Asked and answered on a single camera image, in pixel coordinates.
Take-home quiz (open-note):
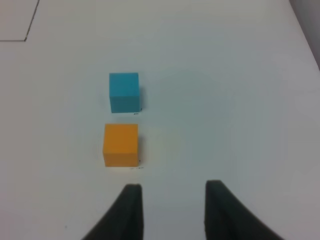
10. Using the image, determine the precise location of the orange cube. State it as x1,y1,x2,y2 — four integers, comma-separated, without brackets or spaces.
102,123,139,167

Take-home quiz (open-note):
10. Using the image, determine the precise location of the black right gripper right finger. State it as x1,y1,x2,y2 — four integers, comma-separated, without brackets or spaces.
204,180,281,240

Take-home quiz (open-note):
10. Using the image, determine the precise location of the blue cube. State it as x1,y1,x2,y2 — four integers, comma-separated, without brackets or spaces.
109,72,141,113

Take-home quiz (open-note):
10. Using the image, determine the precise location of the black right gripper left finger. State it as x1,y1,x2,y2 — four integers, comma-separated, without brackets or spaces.
84,184,144,240

